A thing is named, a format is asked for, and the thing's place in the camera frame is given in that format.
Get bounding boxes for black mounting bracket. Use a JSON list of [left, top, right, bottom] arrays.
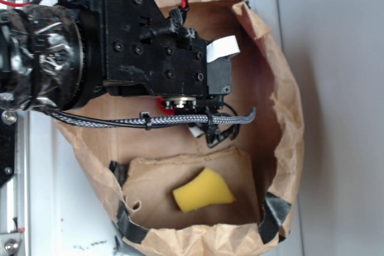
[[1, 109, 18, 188]]

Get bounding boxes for black tape bottom right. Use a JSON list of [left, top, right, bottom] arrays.
[[259, 192, 292, 244]]

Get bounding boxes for white ribbon cable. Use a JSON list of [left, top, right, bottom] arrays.
[[206, 35, 241, 62]]

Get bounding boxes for yellow sponge piece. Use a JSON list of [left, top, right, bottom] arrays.
[[172, 167, 236, 213]]

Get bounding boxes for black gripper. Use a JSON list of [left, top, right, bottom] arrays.
[[53, 0, 233, 149]]

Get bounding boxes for black tape bottom left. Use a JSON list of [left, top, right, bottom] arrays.
[[109, 161, 149, 244]]

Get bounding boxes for red paper ball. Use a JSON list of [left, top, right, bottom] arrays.
[[157, 98, 175, 116]]

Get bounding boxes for aluminium frame rail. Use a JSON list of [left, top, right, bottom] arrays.
[[1, 112, 31, 255]]

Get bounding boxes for tape-wrapped robot arm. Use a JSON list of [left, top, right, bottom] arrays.
[[1, 0, 240, 147]]

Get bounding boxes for brown paper bag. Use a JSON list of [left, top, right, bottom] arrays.
[[57, 0, 304, 255]]

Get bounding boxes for black tape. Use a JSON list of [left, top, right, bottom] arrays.
[[109, 161, 149, 244], [259, 192, 292, 244]]

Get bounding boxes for grey braided cable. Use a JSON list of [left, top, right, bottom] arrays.
[[44, 106, 257, 131]]

